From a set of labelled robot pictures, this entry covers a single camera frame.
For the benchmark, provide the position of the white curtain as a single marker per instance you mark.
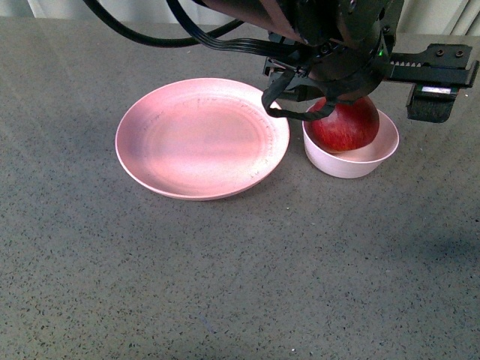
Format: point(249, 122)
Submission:
point(417, 17)

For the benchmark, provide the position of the pink bowl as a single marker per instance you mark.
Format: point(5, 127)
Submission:
point(356, 163)

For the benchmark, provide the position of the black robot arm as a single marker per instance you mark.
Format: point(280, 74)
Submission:
point(278, 17)

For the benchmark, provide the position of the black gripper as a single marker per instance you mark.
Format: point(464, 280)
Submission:
point(346, 51)

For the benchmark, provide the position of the pink plate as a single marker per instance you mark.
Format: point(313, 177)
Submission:
point(200, 139)

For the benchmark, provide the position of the red apple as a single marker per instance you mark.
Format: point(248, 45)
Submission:
point(347, 128)

